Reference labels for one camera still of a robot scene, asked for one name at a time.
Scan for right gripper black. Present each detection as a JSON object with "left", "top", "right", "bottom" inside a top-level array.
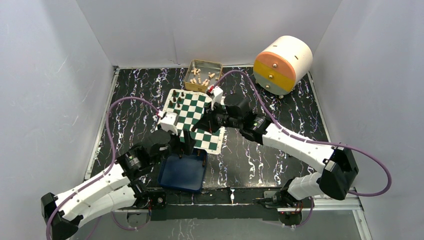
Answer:
[{"left": 195, "top": 101, "right": 242, "bottom": 134}]

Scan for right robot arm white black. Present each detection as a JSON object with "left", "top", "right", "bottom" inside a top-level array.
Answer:
[{"left": 191, "top": 94, "right": 359, "bottom": 207}]

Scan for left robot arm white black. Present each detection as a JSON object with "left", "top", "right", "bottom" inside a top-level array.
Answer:
[{"left": 41, "top": 129, "right": 196, "bottom": 240}]

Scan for green white chess board mat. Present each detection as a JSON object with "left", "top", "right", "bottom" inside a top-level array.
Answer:
[{"left": 162, "top": 88, "right": 225, "bottom": 155}]

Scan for light wooden chess pieces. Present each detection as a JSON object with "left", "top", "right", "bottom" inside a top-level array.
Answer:
[{"left": 186, "top": 67, "right": 221, "bottom": 87}]

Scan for blue plastic tray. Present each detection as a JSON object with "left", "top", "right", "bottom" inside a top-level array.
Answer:
[{"left": 157, "top": 148, "right": 208, "bottom": 193}]

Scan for gold metal tin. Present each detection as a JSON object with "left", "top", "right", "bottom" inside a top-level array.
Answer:
[{"left": 183, "top": 59, "right": 223, "bottom": 93}]

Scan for round mini drawer cabinet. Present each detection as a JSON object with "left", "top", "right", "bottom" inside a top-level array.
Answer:
[{"left": 253, "top": 35, "right": 313, "bottom": 98}]

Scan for black base bar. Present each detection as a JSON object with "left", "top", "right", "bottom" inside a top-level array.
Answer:
[{"left": 116, "top": 187, "right": 314, "bottom": 222}]

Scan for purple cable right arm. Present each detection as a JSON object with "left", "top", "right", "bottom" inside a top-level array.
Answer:
[{"left": 213, "top": 69, "right": 393, "bottom": 229}]

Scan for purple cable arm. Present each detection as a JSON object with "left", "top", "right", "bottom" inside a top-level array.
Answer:
[
  {"left": 213, "top": 69, "right": 393, "bottom": 229},
  {"left": 45, "top": 96, "right": 163, "bottom": 240}
]

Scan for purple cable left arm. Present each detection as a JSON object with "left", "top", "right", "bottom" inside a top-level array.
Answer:
[{"left": 45, "top": 96, "right": 163, "bottom": 240}]

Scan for aluminium rail frame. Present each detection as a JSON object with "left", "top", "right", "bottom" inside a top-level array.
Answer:
[{"left": 58, "top": 66, "right": 372, "bottom": 240}]

